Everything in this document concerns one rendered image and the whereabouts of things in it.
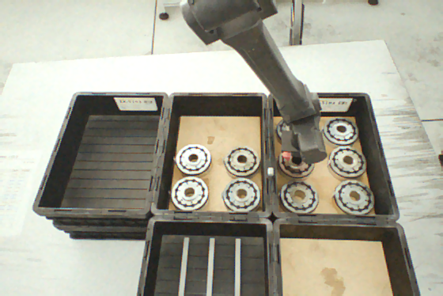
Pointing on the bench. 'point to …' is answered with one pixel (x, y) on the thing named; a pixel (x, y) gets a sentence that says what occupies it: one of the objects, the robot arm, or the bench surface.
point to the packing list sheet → (16, 187)
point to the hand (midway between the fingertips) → (297, 158)
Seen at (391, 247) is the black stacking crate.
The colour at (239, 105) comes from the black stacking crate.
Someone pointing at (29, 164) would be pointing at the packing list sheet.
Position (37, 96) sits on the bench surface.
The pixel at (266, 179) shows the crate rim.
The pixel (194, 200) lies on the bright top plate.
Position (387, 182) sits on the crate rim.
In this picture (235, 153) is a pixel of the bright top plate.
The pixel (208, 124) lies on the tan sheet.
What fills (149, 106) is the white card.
